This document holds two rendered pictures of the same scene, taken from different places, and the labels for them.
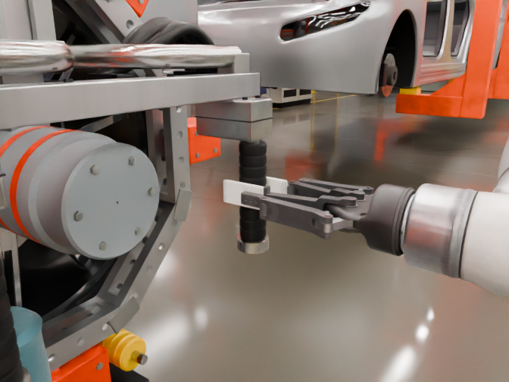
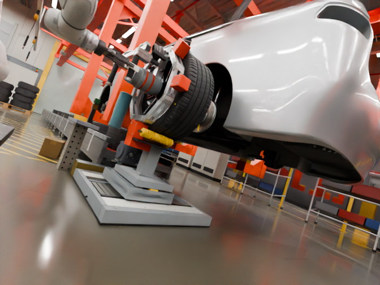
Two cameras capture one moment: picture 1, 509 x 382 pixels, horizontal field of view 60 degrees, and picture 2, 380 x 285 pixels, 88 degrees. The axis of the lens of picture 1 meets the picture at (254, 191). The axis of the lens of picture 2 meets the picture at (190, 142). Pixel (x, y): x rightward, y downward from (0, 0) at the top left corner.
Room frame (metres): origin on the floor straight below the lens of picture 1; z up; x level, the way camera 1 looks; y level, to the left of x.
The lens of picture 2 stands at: (1.27, -0.93, 0.46)
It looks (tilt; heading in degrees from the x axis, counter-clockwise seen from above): 4 degrees up; 105
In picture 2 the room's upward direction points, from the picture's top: 19 degrees clockwise
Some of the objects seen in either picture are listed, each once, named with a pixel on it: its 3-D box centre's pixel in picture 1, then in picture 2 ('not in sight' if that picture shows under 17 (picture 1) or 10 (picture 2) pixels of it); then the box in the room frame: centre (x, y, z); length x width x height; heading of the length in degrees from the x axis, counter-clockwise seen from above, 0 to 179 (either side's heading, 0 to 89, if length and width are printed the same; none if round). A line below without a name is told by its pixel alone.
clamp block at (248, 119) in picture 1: (233, 115); (142, 55); (0.57, 0.03, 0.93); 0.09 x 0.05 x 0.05; 56
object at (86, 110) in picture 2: not in sight; (98, 112); (-1.31, 1.99, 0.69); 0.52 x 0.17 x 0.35; 56
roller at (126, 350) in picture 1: (90, 330); (157, 137); (0.70, 0.31, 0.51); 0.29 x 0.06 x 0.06; 56
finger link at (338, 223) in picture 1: (341, 221); not in sight; (0.44, -0.09, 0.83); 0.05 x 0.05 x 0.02; 67
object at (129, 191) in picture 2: not in sight; (136, 184); (0.60, 0.46, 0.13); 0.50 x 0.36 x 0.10; 146
